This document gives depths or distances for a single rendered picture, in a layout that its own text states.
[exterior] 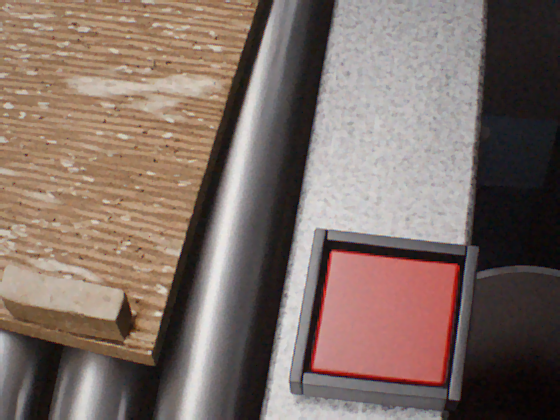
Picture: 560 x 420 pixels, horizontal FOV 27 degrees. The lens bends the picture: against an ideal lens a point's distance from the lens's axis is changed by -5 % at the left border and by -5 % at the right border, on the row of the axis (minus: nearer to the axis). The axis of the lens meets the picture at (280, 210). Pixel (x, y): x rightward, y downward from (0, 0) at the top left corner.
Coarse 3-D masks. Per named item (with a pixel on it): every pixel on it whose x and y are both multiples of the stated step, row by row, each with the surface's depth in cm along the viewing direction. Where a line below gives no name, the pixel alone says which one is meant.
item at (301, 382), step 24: (312, 240) 55; (336, 240) 55; (360, 240) 55; (384, 240) 55; (408, 240) 55; (312, 264) 54; (312, 288) 54; (312, 312) 53; (312, 336) 54; (456, 336) 52; (456, 360) 52; (312, 384) 52; (336, 384) 52; (360, 384) 51; (384, 384) 51; (408, 384) 51; (456, 384) 51; (432, 408) 52; (456, 408) 52
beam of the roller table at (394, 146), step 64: (384, 0) 63; (448, 0) 63; (384, 64) 61; (448, 64) 61; (320, 128) 60; (384, 128) 59; (448, 128) 59; (320, 192) 58; (384, 192) 58; (448, 192) 58; (448, 384) 53
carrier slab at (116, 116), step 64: (0, 0) 62; (64, 0) 62; (128, 0) 62; (192, 0) 61; (256, 0) 61; (0, 64) 60; (64, 64) 60; (128, 64) 60; (192, 64) 59; (0, 128) 58; (64, 128) 58; (128, 128) 58; (192, 128) 58; (0, 192) 57; (64, 192) 56; (128, 192) 56; (192, 192) 56; (0, 256) 55; (64, 256) 55; (128, 256) 55; (0, 320) 54
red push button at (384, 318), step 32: (352, 256) 55; (384, 256) 55; (352, 288) 54; (384, 288) 54; (416, 288) 54; (448, 288) 54; (320, 320) 53; (352, 320) 53; (384, 320) 53; (416, 320) 53; (448, 320) 53; (320, 352) 53; (352, 352) 52; (384, 352) 52; (416, 352) 52; (448, 352) 52; (416, 384) 52
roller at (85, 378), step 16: (64, 352) 55; (80, 352) 54; (64, 368) 54; (80, 368) 54; (96, 368) 54; (112, 368) 54; (128, 368) 54; (144, 368) 56; (64, 384) 54; (80, 384) 53; (96, 384) 53; (112, 384) 54; (128, 384) 54; (64, 400) 53; (80, 400) 53; (96, 400) 53; (112, 400) 53; (128, 400) 54; (48, 416) 54; (64, 416) 53; (80, 416) 53; (96, 416) 53; (112, 416) 53; (128, 416) 54
